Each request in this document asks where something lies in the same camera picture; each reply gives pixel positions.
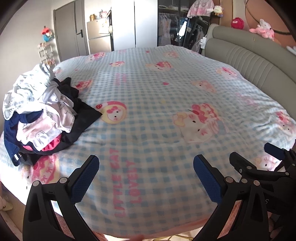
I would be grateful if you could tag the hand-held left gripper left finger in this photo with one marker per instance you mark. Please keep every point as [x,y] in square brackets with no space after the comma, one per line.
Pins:
[85,178]

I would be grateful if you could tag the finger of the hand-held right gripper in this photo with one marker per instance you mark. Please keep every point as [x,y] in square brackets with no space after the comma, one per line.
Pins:
[276,150]
[245,168]

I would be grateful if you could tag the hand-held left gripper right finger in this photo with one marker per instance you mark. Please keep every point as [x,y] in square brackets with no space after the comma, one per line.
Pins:
[208,178]

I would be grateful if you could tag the pile of clothes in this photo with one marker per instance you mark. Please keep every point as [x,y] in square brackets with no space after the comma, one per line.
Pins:
[34,104]

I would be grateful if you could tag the open wardrobe with hanging clothes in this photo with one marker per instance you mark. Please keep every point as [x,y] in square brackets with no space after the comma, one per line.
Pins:
[171,23]

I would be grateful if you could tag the pink fuzzy bed sheet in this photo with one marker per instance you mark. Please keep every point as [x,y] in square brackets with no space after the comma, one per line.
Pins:
[115,235]

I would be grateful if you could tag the blue checked cartoon blanket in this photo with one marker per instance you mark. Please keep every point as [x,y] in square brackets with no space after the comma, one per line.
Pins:
[150,104]

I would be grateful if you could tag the grey padded bed headboard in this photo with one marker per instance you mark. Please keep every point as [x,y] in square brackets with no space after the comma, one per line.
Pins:
[254,58]

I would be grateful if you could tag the black hoop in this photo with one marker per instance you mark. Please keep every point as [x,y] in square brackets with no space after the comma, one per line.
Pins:
[283,34]

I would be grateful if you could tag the pink and white cat plush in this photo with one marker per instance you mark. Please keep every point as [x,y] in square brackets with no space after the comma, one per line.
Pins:
[263,29]

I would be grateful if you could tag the small white shelf rack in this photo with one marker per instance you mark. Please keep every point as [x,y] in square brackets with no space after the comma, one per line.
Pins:
[46,54]

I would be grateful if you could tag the white power strip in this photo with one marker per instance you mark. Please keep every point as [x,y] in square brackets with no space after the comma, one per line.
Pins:
[203,42]

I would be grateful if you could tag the red round plush toy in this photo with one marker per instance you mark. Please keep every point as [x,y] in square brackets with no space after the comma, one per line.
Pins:
[237,23]

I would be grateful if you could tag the silver refrigerator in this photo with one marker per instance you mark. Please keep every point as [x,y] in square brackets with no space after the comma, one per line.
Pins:
[99,37]

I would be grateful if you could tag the grey door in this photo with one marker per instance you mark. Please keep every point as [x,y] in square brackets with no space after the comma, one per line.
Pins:
[69,30]

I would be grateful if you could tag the red and blue plush toy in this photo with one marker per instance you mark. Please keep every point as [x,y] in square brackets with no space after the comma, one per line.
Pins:
[47,33]

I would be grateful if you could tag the white and yellow plush toy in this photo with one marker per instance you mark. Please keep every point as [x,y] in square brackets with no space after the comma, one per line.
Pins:
[219,10]

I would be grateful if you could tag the gold canister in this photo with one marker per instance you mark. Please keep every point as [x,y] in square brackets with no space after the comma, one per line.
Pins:
[93,17]

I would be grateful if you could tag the pink hanging dress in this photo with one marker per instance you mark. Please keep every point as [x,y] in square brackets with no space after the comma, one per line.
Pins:
[200,8]

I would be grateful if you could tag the white wardrobe doors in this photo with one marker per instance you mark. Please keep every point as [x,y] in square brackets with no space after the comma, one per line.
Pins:
[134,23]

